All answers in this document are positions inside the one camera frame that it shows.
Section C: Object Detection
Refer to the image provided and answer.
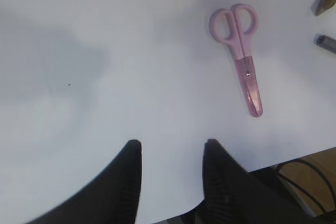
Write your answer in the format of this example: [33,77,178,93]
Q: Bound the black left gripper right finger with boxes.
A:
[203,139,331,223]

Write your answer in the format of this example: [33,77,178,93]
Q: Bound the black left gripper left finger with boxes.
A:
[32,140,142,223]

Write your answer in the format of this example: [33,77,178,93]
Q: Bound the pink handled scissors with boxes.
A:
[209,4,263,118]

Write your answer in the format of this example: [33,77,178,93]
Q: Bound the silver glitter pen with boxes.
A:
[314,34,336,54]

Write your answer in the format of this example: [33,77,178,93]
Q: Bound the gold glitter pen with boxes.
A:
[312,0,335,17]

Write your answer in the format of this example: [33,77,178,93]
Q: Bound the black cable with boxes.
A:
[275,158,336,216]

